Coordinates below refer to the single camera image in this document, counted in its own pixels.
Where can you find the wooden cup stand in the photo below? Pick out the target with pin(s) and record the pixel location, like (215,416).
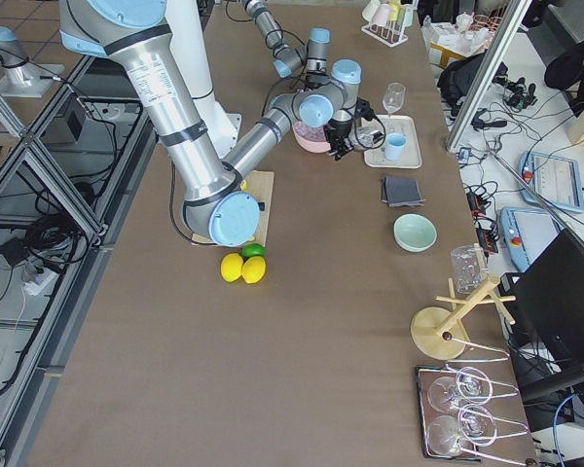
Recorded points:
(439,332)

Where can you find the blue cup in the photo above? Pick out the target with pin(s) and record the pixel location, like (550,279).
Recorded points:
(394,146)

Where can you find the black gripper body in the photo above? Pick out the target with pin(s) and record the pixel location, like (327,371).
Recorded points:
(313,81)
(339,131)

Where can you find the green bowl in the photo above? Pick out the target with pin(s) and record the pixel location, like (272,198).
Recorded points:
(414,233)

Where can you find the cream serving tray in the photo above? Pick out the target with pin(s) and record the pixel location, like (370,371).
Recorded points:
(411,156)

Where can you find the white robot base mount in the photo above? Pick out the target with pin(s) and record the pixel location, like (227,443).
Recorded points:
(224,130)

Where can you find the black framed tray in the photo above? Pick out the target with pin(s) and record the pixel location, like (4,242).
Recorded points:
(424,377)

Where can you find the yellow lemon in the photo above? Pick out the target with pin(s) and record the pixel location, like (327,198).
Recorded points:
(231,267)
(254,269)

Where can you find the wooden cutting board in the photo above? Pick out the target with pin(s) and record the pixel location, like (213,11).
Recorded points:
(263,190)

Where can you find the clear wine glass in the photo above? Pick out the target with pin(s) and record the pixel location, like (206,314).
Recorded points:
(393,98)

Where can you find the white wire rack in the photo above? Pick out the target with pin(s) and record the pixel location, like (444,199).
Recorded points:
(394,33)

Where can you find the black monitor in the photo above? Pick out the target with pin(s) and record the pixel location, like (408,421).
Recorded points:
(550,294)

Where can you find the clear ice cubes pile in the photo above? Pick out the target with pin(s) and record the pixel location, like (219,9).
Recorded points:
(308,132)

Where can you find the hanging glass mug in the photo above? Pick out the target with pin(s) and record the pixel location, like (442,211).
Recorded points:
(466,268)

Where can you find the blue teach pendant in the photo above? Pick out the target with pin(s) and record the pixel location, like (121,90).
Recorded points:
(555,178)
(527,233)

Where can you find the metal ice scoop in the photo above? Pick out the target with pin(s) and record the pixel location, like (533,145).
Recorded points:
(367,138)

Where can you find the upside-down wine glass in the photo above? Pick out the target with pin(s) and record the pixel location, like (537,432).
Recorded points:
(458,388)
(468,432)

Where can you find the grey folded cloth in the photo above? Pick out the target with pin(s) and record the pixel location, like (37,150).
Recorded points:
(399,192)

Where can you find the pink bowl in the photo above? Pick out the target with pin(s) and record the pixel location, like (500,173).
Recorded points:
(312,146)

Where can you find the pink cup on rack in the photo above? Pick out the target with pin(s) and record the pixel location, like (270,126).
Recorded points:
(379,13)

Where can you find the green lime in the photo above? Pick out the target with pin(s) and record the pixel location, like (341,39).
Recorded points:
(253,250)

